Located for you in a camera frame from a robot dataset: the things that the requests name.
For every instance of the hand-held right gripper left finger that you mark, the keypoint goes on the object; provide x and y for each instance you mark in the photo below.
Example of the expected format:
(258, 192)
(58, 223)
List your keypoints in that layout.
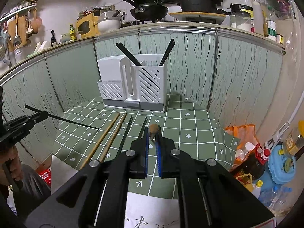
(146, 154)

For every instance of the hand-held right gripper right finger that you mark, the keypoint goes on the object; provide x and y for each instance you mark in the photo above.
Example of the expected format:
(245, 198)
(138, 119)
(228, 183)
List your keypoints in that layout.
(158, 156)

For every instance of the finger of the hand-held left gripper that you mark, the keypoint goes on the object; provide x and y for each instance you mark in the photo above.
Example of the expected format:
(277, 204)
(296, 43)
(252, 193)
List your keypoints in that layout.
(39, 116)

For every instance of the wooden chopstick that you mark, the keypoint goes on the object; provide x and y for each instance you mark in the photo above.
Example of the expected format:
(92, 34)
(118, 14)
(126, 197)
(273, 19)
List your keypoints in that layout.
(102, 138)
(153, 129)
(114, 135)

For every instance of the white plastic utensil holder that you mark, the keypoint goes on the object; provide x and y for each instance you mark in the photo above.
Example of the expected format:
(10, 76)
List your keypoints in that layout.
(111, 71)

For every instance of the person's left hand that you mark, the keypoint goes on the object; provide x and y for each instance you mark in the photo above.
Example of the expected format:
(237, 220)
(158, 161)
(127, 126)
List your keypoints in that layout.
(14, 158)

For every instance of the green checkered tablecloth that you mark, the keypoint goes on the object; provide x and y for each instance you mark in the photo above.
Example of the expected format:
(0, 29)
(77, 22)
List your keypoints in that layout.
(190, 128)

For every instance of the red plastic packet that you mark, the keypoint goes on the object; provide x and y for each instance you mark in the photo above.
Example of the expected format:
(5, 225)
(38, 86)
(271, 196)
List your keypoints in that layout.
(45, 178)

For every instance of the person's grey clothing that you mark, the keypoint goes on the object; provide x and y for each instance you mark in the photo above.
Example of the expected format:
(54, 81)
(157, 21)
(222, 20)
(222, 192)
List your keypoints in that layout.
(33, 190)

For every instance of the perforated metal cylinder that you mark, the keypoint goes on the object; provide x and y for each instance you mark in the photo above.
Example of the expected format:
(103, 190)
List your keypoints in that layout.
(19, 54)

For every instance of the white paper packet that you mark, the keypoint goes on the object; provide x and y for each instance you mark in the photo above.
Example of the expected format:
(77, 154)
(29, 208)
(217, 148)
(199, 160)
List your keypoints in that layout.
(38, 47)

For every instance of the dark sauce bottle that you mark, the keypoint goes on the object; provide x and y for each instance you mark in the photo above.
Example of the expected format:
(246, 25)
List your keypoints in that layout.
(54, 40)

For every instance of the metal ladle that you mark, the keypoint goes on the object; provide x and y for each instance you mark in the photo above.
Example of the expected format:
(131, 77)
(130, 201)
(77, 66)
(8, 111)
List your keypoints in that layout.
(16, 40)

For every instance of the orange plastic bag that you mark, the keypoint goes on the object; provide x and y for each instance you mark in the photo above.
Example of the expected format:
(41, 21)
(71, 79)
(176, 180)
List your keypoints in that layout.
(242, 133)

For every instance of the wooden cutting board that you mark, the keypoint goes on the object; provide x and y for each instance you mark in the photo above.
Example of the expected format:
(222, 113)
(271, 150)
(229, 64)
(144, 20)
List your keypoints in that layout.
(22, 30)

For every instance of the white ladle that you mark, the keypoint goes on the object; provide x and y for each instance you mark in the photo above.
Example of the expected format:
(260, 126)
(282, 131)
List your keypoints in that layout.
(29, 29)

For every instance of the green glass bottle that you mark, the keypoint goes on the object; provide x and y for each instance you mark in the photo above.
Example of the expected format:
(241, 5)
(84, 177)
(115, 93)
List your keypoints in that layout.
(73, 33)

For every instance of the pink spoon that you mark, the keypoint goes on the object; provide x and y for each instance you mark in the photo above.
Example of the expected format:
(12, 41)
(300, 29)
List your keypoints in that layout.
(36, 25)

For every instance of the red cap bottle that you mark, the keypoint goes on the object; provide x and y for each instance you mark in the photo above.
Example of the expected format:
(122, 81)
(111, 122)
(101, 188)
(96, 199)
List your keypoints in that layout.
(254, 163)

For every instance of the white bottle yellow cap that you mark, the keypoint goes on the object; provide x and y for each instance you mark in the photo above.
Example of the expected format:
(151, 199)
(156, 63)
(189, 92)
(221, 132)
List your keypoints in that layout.
(255, 190)

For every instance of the white bowl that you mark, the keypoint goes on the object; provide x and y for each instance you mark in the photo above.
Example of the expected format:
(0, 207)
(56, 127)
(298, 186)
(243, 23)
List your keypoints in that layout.
(109, 25)

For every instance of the metal clip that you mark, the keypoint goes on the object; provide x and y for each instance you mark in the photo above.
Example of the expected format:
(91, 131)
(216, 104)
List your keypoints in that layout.
(277, 135)

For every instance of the clear water bottle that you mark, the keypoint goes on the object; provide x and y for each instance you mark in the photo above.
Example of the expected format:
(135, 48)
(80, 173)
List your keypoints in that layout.
(273, 197)

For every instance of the blue plastic container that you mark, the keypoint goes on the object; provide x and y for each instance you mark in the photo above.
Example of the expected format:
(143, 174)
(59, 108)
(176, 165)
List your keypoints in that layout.
(283, 166)

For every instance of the yellow lid jar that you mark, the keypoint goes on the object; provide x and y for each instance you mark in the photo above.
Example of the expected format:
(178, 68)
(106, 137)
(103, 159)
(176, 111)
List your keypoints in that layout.
(294, 142)

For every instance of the black wok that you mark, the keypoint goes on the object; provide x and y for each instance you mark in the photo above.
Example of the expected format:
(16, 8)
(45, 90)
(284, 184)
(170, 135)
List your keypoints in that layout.
(149, 11)

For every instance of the white pipe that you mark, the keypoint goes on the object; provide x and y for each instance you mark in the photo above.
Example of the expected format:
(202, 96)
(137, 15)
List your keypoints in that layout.
(298, 112)

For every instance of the round wooden board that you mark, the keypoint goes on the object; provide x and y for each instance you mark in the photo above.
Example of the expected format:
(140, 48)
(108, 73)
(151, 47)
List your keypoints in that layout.
(197, 15)

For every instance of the black cast iron pot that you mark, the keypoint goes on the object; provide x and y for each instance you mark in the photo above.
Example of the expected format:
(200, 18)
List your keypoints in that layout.
(197, 4)

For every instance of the glass jar black lid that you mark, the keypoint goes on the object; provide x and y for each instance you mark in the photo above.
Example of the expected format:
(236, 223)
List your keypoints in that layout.
(241, 21)

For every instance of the white squeeze bottle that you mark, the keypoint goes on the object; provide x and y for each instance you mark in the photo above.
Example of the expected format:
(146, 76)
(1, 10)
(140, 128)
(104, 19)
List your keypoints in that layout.
(257, 21)

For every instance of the small seasoning jar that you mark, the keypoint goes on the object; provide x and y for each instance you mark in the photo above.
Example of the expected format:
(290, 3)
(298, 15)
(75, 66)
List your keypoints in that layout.
(279, 39)

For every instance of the green label bottle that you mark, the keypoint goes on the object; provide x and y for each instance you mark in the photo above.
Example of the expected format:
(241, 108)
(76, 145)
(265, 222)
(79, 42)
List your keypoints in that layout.
(272, 30)

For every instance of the clear plastic bag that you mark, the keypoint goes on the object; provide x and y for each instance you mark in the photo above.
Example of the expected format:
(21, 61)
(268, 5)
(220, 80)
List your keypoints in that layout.
(273, 0)

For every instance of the wall rack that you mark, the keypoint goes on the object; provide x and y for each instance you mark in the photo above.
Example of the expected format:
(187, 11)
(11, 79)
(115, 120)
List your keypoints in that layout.
(16, 11)

